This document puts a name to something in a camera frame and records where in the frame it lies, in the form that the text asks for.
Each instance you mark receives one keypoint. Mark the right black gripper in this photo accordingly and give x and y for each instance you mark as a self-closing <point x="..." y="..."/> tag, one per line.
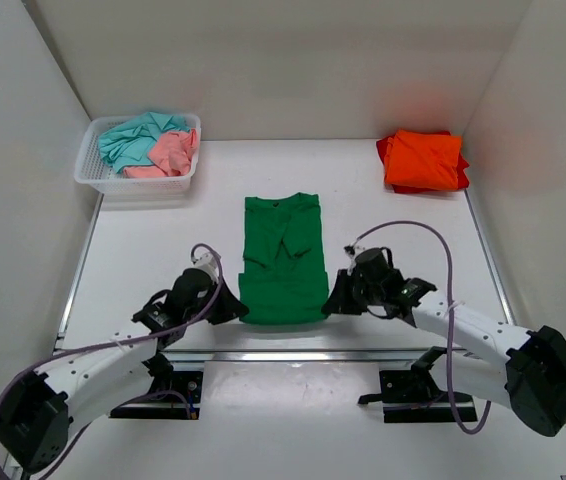
<point x="339" y="302"/>

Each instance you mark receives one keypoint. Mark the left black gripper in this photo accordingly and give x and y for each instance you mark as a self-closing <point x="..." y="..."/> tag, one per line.
<point x="230" y="306"/>

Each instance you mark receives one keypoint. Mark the green polo shirt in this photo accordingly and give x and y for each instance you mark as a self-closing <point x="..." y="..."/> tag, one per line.
<point x="284" y="280"/>

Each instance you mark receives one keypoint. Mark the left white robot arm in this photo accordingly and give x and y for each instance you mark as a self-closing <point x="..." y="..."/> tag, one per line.
<point x="48" y="405"/>

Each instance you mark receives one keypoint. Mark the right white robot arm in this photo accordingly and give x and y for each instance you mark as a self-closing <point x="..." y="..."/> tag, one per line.
<point x="521" y="369"/>

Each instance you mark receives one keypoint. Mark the orange folded shirt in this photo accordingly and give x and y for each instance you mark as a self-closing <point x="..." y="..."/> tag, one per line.
<point x="425" y="157"/>

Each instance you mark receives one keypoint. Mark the red folded shirt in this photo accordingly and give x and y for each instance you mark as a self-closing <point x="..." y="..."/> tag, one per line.
<point x="385" y="147"/>

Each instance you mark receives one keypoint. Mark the pink shirt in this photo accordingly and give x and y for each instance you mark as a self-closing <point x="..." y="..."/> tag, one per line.
<point x="170" y="156"/>

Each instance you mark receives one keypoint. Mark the light blue shirt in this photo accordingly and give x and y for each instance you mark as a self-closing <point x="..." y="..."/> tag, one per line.
<point x="128" y="144"/>

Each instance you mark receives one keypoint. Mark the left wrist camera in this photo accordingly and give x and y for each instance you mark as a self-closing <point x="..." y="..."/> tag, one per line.
<point x="207" y="263"/>

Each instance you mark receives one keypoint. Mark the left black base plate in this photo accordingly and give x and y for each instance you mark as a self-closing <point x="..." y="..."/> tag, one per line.
<point x="175" y="395"/>

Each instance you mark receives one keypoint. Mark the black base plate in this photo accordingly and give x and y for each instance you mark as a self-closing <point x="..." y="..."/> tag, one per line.
<point x="407" y="399"/>
<point x="175" y="395"/>

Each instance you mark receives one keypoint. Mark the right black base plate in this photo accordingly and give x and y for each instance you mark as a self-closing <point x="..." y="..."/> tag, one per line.
<point x="407" y="399"/>

